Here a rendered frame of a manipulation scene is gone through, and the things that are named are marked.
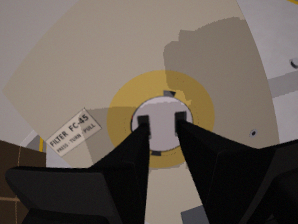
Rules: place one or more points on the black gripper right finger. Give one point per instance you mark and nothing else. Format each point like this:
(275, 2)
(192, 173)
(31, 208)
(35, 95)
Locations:
(231, 178)

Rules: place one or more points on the white cylinder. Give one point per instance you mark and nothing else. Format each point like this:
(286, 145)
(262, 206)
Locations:
(161, 114)

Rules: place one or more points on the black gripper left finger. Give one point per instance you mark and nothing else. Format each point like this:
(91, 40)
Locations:
(115, 187)

